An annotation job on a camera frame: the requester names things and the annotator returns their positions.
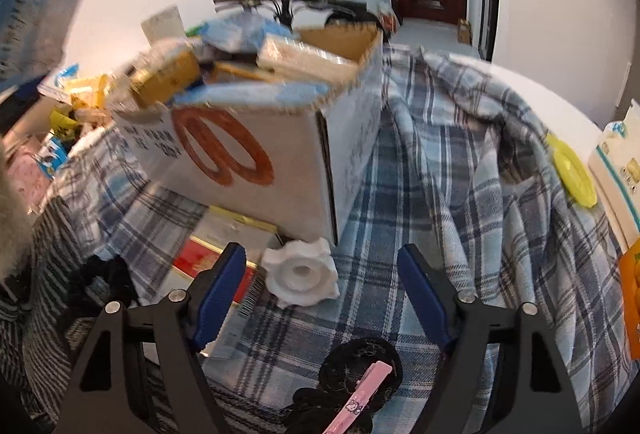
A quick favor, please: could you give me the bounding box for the yellow plastic lid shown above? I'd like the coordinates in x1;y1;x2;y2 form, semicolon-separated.
545;133;598;209

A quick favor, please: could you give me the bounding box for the orange snack packet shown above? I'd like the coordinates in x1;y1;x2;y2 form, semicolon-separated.
617;237;640;335

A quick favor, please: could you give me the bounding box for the white plastic knob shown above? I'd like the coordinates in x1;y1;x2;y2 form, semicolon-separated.
261;237;341;309

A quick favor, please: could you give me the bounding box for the yellow bread packet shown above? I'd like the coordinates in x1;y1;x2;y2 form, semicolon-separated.
127;49;203;108

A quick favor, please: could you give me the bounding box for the red gold packet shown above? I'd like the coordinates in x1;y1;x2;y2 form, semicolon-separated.
170;205;281;360

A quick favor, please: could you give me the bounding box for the blue plaid blanket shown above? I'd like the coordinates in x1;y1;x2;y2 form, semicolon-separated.
40;43;631;434

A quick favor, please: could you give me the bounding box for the clear plastic box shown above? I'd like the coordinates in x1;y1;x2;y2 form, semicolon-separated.
257;34;361;75

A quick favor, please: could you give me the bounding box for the light blue wipes packet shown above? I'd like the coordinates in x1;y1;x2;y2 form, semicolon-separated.
172;82;331;108

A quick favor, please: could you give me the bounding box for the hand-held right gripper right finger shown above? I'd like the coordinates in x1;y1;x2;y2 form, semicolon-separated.
397;243;583;434

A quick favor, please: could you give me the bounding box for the white cardboard box orange print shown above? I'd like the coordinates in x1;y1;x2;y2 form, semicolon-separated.
112;25;386;245

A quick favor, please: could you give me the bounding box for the dark cloth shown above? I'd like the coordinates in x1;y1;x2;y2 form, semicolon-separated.
82;254;141;312

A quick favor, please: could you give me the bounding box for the pink hair clip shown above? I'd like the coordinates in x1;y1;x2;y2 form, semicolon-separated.
322;360;396;434

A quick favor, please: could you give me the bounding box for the white card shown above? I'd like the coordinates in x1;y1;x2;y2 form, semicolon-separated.
141;6;183;45

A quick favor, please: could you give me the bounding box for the white green tissue pack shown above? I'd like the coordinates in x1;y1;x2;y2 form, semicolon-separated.
587;99;640;250

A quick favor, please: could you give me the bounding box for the blue wall poster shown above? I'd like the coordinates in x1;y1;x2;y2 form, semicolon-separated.
0;0;83;95

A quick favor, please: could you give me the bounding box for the light blue plastic packet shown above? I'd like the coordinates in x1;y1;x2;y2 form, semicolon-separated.
200;12;301;55

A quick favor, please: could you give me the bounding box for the person's left forearm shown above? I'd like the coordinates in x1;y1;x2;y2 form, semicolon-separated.
0;151;88;434

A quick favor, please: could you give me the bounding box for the pile of assorted packets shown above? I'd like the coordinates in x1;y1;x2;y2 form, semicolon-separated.
10;62;131;215

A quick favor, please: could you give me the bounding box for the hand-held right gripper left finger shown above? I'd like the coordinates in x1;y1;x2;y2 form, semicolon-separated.
52;241;248;434

